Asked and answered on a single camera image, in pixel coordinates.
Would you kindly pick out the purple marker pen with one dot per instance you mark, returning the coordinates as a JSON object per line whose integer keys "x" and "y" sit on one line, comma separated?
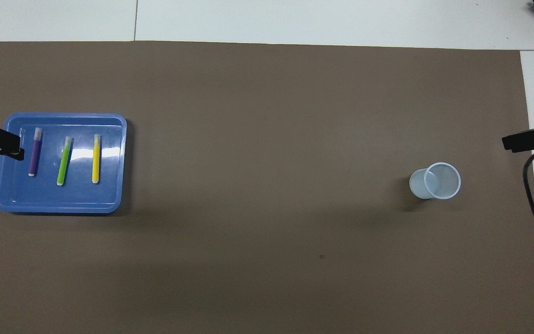
{"x": 35, "y": 153}

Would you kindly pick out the green marker pen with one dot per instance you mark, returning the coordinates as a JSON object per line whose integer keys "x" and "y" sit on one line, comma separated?
{"x": 64, "y": 162}

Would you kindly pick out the yellow marker pen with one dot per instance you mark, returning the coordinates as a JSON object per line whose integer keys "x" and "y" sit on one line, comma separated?
{"x": 96, "y": 160}

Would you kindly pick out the blue plastic tray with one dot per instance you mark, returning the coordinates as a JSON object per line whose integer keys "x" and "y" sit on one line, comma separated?
{"x": 100, "y": 195}

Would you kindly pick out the translucent plastic cup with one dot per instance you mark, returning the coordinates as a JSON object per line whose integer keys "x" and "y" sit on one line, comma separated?
{"x": 417, "y": 185}

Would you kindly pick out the brown table mat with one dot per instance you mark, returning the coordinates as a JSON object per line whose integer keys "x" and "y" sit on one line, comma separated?
{"x": 267, "y": 139}

